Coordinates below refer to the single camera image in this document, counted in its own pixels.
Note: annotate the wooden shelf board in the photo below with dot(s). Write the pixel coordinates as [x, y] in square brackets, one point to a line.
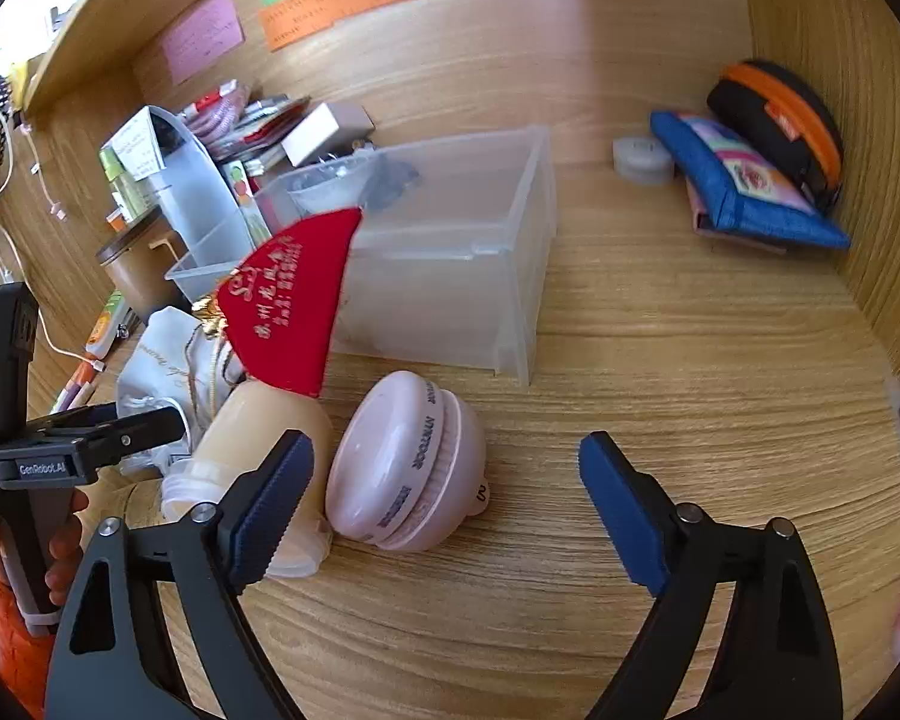
[120, 7]

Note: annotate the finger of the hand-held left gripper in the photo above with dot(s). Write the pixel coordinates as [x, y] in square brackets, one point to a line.
[150, 431]
[82, 416]

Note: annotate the pink round case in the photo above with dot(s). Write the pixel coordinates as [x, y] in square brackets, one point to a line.
[382, 457]

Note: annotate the green orange snack packet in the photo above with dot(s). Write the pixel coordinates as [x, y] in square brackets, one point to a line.
[109, 322]

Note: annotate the marker pens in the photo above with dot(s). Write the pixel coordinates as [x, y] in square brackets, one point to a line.
[75, 390]

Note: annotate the brown jar with lid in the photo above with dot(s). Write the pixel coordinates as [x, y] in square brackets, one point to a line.
[139, 270]

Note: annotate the green spray bottle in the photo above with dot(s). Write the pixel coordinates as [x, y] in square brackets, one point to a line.
[120, 187]

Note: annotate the wooden desktop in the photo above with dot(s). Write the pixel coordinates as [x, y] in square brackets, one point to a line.
[645, 360]

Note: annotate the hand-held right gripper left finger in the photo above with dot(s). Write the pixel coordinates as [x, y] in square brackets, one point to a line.
[274, 510]

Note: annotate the white paper sheet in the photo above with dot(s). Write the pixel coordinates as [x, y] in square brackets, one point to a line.
[139, 142]

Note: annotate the cream lotion bottle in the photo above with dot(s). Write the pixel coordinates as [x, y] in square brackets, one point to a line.
[262, 420]

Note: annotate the translucent file holder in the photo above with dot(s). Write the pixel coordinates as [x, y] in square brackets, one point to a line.
[195, 195]

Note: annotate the blue patchwork pencil pouch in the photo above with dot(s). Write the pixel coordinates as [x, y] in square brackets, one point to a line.
[712, 165]

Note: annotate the white round tape roll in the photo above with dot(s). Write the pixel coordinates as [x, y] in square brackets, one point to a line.
[641, 157]

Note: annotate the pink wallet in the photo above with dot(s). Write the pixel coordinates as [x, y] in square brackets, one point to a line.
[709, 229]

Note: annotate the fruit print carton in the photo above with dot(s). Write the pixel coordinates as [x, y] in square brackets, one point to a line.
[244, 195]

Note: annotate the pink paper note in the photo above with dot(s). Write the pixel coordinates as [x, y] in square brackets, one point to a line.
[202, 37]

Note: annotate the small white carton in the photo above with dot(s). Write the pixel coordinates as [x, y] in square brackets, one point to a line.
[315, 131]

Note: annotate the stack of booklets and packets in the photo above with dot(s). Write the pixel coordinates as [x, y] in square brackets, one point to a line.
[266, 131]

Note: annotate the red fabric pouch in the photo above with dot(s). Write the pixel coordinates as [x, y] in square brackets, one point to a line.
[292, 307]

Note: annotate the gold tassel ornament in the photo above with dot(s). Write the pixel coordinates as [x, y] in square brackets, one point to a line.
[210, 319]

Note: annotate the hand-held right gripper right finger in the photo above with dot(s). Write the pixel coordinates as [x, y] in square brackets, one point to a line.
[619, 510]

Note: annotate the clear plastic storage box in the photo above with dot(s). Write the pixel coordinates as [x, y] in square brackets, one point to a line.
[435, 277]

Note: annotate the black orange zip case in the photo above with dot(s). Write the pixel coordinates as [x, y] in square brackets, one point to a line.
[757, 112]

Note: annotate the person's left forearm orange sleeve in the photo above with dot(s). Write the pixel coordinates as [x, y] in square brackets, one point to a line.
[15, 652]

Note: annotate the person's left hand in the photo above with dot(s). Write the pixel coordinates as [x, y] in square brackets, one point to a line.
[67, 540]

